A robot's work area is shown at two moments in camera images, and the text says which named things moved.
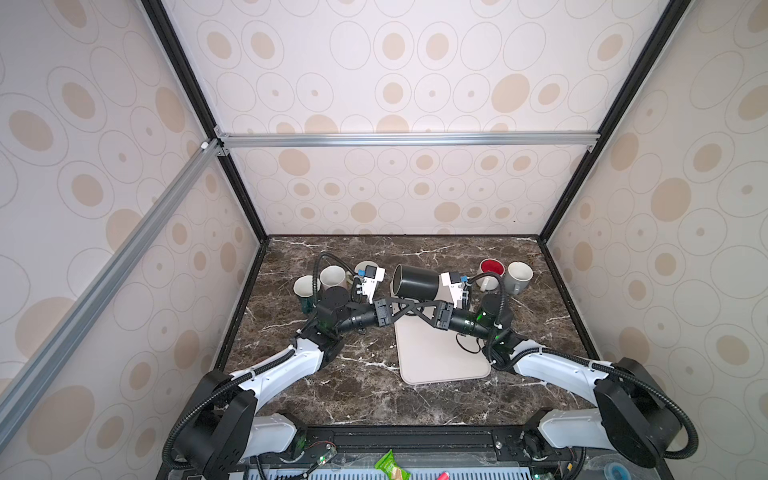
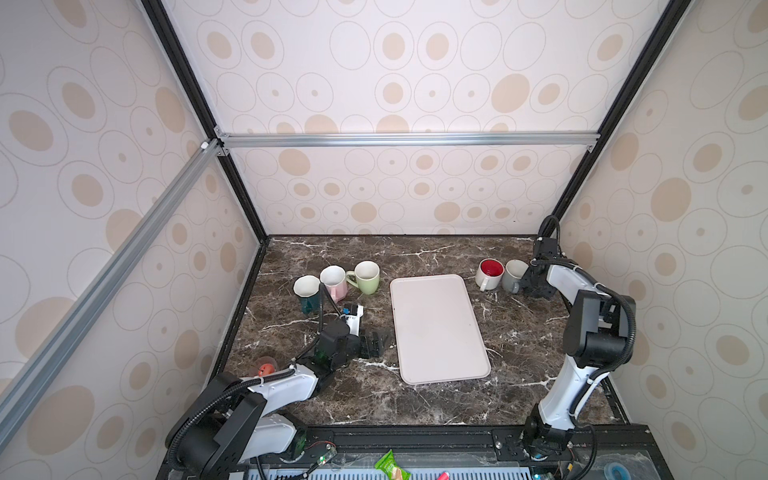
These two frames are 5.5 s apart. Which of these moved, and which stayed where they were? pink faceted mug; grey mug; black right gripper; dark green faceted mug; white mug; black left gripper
Moved: black right gripper; black left gripper
Stayed: dark green faceted mug; pink faceted mug; grey mug; white mug
